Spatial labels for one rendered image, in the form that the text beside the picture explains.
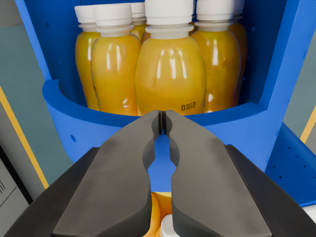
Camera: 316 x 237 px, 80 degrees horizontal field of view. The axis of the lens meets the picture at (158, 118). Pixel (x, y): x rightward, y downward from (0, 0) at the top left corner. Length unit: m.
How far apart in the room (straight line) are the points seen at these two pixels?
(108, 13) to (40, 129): 1.80
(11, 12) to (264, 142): 1.12
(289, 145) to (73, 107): 0.74
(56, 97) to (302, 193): 0.63
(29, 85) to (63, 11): 1.49
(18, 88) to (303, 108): 2.22
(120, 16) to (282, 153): 0.68
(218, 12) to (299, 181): 0.57
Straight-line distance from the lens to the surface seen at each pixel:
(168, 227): 0.37
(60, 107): 0.18
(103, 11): 0.21
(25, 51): 1.68
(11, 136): 2.19
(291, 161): 0.75
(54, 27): 0.29
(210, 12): 0.22
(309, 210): 0.66
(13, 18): 1.17
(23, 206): 2.66
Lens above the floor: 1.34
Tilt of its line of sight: 58 degrees down
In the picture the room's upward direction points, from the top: 176 degrees counter-clockwise
